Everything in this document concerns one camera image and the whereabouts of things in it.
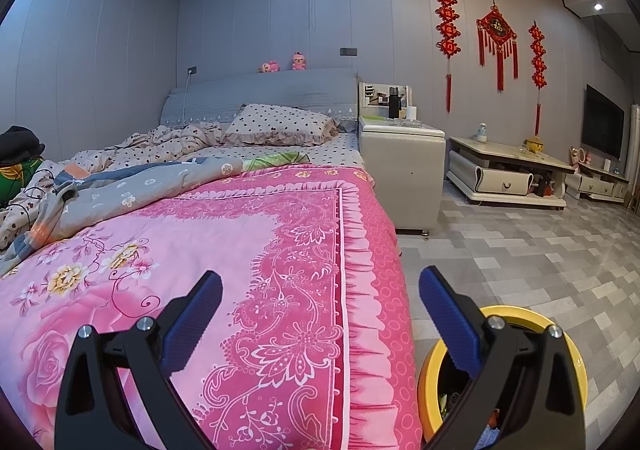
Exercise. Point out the black flat television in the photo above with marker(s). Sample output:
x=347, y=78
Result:
x=602, y=123

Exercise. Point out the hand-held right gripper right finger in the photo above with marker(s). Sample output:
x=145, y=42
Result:
x=450, y=322

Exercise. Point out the yellow lidded pot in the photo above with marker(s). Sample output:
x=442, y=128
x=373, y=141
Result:
x=532, y=145

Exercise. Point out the polka dot duvet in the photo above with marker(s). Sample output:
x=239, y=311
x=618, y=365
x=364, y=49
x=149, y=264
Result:
x=165, y=138

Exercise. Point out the small white figurine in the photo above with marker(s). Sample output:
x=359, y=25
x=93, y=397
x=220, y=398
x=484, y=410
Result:
x=481, y=133

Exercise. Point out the black thermos bottle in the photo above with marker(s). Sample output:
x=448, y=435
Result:
x=395, y=105

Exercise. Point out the white tissue roll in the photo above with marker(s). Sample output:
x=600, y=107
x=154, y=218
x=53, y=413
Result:
x=411, y=113

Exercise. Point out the dotted white fitted sheet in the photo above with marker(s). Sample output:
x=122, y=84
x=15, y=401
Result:
x=340, y=148

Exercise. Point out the grey upholstered headboard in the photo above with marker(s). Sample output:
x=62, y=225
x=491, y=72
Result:
x=260, y=85

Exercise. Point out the pink floral bedsheet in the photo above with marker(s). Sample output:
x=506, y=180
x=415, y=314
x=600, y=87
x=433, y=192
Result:
x=200, y=230

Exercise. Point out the low white tv stand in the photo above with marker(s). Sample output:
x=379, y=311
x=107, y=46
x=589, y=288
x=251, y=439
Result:
x=490, y=180

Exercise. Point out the pink cat figurine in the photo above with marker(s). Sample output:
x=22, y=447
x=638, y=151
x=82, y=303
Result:
x=575, y=158

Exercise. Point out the long red knot hanging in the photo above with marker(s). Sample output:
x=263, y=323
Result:
x=447, y=30
x=538, y=55

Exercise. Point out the polka dot pillow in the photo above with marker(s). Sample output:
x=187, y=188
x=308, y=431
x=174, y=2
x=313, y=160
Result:
x=280, y=123

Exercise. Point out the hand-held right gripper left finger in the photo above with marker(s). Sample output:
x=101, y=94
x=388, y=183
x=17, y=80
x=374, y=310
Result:
x=192, y=322

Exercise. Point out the black folded clothes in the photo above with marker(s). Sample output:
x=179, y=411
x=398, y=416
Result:
x=17, y=143

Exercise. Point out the dark wall switch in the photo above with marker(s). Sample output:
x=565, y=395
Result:
x=349, y=52

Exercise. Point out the green patterned bag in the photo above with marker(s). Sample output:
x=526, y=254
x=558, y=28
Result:
x=15, y=175

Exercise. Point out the white leather nightstand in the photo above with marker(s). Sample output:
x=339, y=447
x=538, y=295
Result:
x=400, y=170

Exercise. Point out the yellow rimmed black trash bin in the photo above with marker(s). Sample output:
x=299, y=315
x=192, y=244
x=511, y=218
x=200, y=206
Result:
x=430, y=395

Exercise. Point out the grey floral quilt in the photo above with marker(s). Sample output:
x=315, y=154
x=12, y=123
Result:
x=125, y=190

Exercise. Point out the green leaf print cloth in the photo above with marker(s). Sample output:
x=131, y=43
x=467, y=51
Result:
x=280, y=160

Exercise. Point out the diamond red knot hanging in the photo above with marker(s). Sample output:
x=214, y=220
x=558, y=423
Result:
x=496, y=28

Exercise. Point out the white television stand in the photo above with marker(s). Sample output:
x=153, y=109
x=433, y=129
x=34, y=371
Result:
x=595, y=185

